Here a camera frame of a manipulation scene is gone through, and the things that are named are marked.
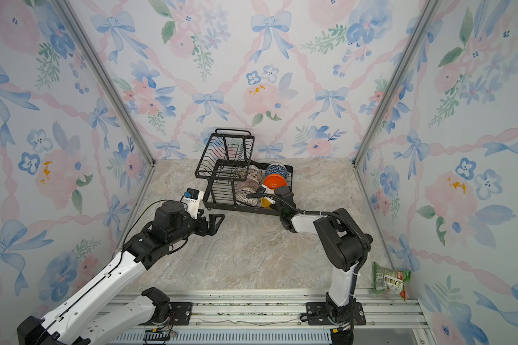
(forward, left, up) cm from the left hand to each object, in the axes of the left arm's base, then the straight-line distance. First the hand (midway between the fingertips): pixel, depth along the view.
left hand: (214, 212), depth 74 cm
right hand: (+21, -25, -12) cm, 35 cm away
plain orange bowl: (+27, -22, -15) cm, 38 cm away
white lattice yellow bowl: (+20, -7, -17) cm, 27 cm away
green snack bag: (-17, -62, -17) cm, 67 cm away
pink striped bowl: (+28, -10, -18) cm, 35 cm away
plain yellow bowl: (+16, -18, -18) cm, 30 cm away
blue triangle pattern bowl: (+36, -24, -16) cm, 46 cm away
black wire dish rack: (+13, -6, 0) cm, 15 cm away
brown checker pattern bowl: (+33, -13, -17) cm, 40 cm away
